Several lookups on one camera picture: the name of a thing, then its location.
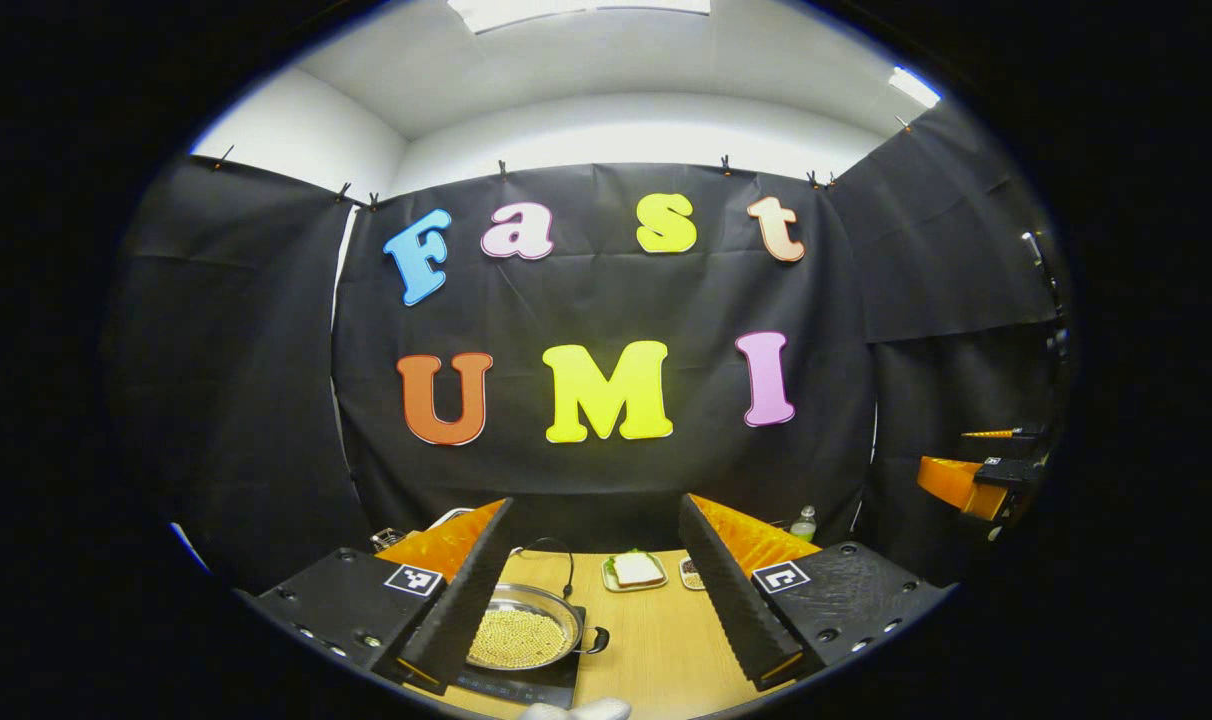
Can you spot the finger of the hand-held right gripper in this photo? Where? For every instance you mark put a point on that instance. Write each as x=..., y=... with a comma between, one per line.
x=951, y=480
x=1021, y=432

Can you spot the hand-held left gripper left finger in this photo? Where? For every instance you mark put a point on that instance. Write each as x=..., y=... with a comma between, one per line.
x=466, y=600

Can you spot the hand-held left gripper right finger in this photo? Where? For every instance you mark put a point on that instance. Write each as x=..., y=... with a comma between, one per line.
x=731, y=600

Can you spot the stainless steel pot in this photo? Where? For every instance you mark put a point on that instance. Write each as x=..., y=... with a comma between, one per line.
x=556, y=605

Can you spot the black induction cooktop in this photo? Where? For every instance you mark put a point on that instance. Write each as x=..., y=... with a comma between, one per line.
x=526, y=685

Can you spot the white divided bean dish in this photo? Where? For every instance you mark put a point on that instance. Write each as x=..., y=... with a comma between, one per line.
x=691, y=573

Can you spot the pile of yellow soybeans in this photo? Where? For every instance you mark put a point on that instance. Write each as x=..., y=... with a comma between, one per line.
x=516, y=640

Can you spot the white toaster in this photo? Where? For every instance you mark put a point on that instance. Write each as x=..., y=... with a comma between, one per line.
x=451, y=516

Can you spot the white bread sandwich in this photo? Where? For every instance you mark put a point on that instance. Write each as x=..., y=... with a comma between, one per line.
x=638, y=570

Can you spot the clear utensil holder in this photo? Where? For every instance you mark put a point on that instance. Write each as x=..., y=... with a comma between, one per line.
x=388, y=540

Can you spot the green drink bottle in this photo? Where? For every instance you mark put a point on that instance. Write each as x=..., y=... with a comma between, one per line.
x=804, y=525

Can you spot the pale green plate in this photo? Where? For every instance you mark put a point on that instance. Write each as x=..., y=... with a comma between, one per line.
x=608, y=578

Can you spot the metal backdrop stand pole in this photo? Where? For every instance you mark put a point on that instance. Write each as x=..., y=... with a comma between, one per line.
x=1038, y=255

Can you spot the ceiling light panel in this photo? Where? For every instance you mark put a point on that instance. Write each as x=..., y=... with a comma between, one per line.
x=914, y=87
x=576, y=8

